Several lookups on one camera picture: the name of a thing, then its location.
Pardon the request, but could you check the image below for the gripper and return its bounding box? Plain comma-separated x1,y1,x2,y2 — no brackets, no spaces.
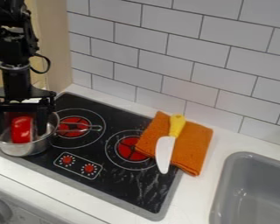
0,86,59,140

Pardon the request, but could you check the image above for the yellow and white toy knife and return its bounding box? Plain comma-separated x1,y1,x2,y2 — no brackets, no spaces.
154,113,187,175

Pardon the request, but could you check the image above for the toy stove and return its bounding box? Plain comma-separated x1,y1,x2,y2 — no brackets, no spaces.
0,91,186,222

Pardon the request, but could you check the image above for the toy sink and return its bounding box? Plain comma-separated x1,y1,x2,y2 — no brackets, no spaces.
207,150,280,224

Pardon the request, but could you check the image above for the red toy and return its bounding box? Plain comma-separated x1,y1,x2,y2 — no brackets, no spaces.
9,115,35,144

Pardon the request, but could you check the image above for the silver pot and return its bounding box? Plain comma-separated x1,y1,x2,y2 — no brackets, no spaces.
0,111,104,158

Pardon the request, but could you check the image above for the orange cloth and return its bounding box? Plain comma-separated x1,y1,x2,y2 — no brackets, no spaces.
134,110,215,178

